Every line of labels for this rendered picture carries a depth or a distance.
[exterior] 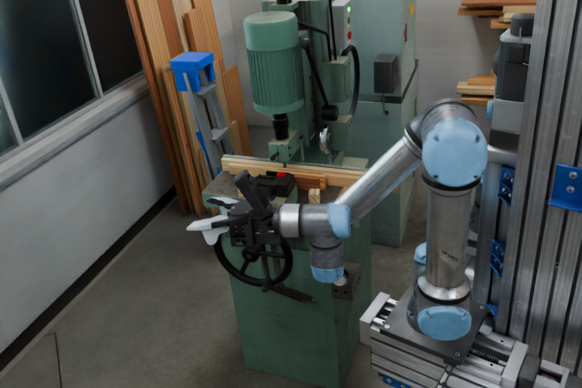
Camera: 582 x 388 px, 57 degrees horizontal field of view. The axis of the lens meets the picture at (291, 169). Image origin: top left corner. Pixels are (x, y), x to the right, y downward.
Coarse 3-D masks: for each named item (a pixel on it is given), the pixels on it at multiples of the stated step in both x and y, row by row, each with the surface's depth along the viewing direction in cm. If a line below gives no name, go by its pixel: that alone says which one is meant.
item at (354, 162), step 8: (344, 160) 234; (352, 160) 233; (360, 160) 232; (368, 160) 232; (368, 168) 233; (224, 232) 205; (288, 240) 195; (296, 240) 194; (304, 240) 193; (296, 248) 196; (304, 248) 194
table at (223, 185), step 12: (216, 180) 207; (228, 180) 206; (204, 192) 199; (216, 192) 199; (228, 192) 198; (300, 192) 194; (324, 192) 192; (336, 192) 191; (204, 204) 202; (216, 204) 200
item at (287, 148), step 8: (288, 128) 202; (296, 136) 199; (272, 144) 192; (280, 144) 191; (288, 144) 192; (296, 144) 200; (272, 152) 194; (280, 152) 192; (288, 152) 193; (280, 160) 194; (288, 160) 194
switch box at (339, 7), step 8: (336, 0) 200; (344, 0) 199; (328, 8) 194; (336, 8) 193; (344, 8) 193; (328, 16) 196; (336, 16) 195; (344, 16) 194; (336, 24) 196; (344, 24) 195; (336, 32) 197; (344, 32) 196; (336, 40) 199; (344, 40) 198; (336, 48) 200; (344, 48) 199
